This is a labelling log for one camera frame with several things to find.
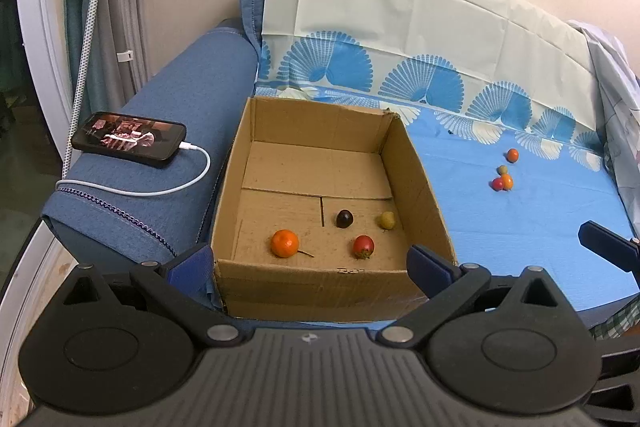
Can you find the blue fan-print sheet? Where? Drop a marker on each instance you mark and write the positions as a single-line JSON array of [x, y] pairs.
[[400, 17]]

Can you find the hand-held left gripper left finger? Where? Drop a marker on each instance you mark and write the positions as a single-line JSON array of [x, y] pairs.
[[192, 266]]

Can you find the dark purple grape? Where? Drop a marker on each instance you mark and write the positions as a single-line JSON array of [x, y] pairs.
[[344, 219]]

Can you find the small orange fruit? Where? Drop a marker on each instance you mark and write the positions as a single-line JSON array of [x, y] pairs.
[[507, 181], [512, 155]]

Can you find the yellow round fruit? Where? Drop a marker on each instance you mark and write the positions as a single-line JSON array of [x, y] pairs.
[[386, 220]]

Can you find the green plaid clothing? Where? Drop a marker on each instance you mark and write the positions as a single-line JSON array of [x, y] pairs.
[[617, 319]]

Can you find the red cherry tomato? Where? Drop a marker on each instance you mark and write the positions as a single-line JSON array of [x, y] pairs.
[[363, 246], [497, 184]]

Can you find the grey curtain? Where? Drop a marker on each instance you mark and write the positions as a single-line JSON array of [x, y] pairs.
[[127, 7]]

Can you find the brown cardboard box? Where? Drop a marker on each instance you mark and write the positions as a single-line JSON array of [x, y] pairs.
[[280, 217]]

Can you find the white door frame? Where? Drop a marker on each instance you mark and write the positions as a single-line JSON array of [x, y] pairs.
[[40, 32]]

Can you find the yellow-green round fruit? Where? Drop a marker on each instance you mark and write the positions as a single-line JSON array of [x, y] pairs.
[[502, 170]]

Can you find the white curtain clip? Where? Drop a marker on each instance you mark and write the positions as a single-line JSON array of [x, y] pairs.
[[125, 55]]

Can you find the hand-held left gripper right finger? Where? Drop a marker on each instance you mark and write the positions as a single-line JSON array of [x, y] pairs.
[[426, 266]]

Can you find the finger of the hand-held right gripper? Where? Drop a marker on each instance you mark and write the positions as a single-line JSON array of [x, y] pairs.
[[607, 242]]

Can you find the orange tangerine with stem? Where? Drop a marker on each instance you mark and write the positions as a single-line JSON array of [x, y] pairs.
[[285, 243]]

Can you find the blue fabric sofa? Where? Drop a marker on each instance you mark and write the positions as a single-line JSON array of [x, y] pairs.
[[200, 82]]

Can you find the black smartphone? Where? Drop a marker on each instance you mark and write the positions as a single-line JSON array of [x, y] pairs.
[[127, 139]]

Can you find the pale patterned cloth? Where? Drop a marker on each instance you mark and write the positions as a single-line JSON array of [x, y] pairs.
[[617, 82]]

